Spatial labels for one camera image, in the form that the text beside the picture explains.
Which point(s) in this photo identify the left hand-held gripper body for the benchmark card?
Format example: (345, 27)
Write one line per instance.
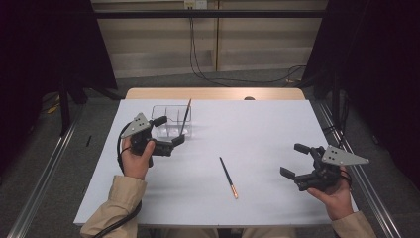
(137, 125)

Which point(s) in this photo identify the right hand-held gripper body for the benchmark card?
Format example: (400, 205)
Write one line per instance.
(333, 157)

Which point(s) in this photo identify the clear acrylic pen holder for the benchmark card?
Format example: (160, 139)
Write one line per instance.
(166, 114)

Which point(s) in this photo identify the dark pencil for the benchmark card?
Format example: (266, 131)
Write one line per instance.
(186, 117)

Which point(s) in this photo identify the grey pencil with orange end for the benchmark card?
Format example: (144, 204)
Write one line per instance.
(228, 177)

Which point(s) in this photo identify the person's left hand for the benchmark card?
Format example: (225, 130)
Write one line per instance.
(135, 165)

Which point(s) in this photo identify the person's right hand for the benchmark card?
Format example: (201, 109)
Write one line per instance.
(336, 198)

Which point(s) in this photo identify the white table cover board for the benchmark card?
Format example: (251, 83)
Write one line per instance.
(264, 132)

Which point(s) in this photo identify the wooden table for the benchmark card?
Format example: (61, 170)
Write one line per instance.
(198, 93)

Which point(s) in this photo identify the small black stick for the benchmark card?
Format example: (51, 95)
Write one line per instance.
(88, 141)

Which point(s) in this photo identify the black metal stand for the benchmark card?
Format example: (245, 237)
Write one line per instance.
(64, 105)
(336, 99)

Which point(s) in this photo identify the black curtain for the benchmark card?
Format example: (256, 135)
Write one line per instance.
(39, 66)
(379, 66)

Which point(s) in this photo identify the aluminium floor rail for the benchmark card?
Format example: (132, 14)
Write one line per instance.
(373, 198)
(43, 185)

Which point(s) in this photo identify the white wall socket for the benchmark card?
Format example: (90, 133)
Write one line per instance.
(195, 3)

